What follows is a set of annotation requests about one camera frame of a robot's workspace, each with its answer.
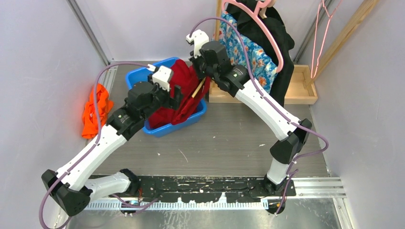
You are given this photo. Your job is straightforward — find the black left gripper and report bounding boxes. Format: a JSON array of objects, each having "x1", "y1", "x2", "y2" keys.
[{"x1": 140, "y1": 74, "x2": 182, "y2": 120}]

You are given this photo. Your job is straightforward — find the wooden hanger with metal hook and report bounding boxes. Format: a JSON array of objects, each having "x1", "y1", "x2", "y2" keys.
[{"x1": 191, "y1": 77, "x2": 207, "y2": 99}]

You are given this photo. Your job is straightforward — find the red pleated skirt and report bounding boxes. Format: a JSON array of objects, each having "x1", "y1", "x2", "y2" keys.
[{"x1": 148, "y1": 59, "x2": 211, "y2": 129}]

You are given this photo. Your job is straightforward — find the pink wire hanger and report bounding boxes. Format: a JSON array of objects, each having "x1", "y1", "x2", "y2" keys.
[{"x1": 309, "y1": 0, "x2": 344, "y2": 80}]

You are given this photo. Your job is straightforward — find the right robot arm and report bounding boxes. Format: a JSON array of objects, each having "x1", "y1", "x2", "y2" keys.
[{"x1": 187, "y1": 40, "x2": 312, "y2": 196}]

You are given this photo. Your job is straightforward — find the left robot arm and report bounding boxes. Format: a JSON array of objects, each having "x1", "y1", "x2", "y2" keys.
[{"x1": 42, "y1": 82, "x2": 183, "y2": 217}]

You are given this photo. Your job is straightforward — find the pink plastic hanger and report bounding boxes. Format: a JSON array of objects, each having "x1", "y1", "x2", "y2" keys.
[{"x1": 221, "y1": 0, "x2": 284, "y2": 73}]

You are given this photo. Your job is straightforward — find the blue plastic bin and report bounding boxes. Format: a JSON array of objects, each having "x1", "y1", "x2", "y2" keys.
[{"x1": 125, "y1": 57, "x2": 208, "y2": 136}]

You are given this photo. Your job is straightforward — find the blue floral garment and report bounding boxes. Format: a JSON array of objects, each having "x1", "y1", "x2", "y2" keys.
[{"x1": 219, "y1": 21, "x2": 277, "y2": 93}]

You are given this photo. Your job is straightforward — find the black garment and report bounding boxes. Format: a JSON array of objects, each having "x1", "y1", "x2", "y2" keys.
[{"x1": 226, "y1": 0, "x2": 296, "y2": 109}]

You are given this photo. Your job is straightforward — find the orange cloth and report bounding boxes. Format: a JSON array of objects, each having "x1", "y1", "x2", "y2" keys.
[{"x1": 81, "y1": 83, "x2": 115, "y2": 140}]

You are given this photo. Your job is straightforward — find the wooden rack base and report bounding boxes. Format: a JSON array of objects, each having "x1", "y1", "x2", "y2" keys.
[{"x1": 208, "y1": 65, "x2": 318, "y2": 105}]

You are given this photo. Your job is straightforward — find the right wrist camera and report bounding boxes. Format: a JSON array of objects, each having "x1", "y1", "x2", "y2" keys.
[{"x1": 186, "y1": 30, "x2": 210, "y2": 58}]

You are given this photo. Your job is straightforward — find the wooden rack post left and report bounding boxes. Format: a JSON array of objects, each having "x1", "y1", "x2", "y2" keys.
[{"x1": 214, "y1": 0, "x2": 222, "y2": 41}]

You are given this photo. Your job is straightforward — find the wooden rack post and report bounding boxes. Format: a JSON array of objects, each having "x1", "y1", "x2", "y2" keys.
[
  {"x1": 214, "y1": 0, "x2": 222, "y2": 41},
  {"x1": 304, "y1": 0, "x2": 379, "y2": 87}
]

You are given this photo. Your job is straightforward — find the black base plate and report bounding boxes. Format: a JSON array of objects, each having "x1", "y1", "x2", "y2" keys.
[{"x1": 118, "y1": 176, "x2": 296, "y2": 203}]

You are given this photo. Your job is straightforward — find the aluminium frame rail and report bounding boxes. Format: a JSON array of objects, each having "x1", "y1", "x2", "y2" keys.
[{"x1": 66, "y1": 0, "x2": 110, "y2": 65}]

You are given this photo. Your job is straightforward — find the wooden rack post right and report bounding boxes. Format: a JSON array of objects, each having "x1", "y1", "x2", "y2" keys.
[{"x1": 304, "y1": 0, "x2": 379, "y2": 87}]

